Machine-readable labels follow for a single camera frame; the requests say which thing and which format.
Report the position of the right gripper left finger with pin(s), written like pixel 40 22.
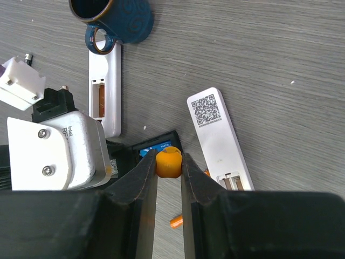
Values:
pixel 115 222

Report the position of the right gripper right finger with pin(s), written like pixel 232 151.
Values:
pixel 221 223

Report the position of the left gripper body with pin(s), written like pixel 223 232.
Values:
pixel 54 104

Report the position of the black battery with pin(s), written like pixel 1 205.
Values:
pixel 28 59

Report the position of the slim white remote control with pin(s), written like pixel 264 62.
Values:
pixel 218 140

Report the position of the black remote control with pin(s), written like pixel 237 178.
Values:
pixel 124 158

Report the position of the yellow handled screwdriver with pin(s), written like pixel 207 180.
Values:
pixel 169 163

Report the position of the blue battery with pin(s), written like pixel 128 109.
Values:
pixel 159 147

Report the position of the dark blue round cup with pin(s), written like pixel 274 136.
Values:
pixel 108 22

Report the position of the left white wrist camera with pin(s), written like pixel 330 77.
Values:
pixel 66 152

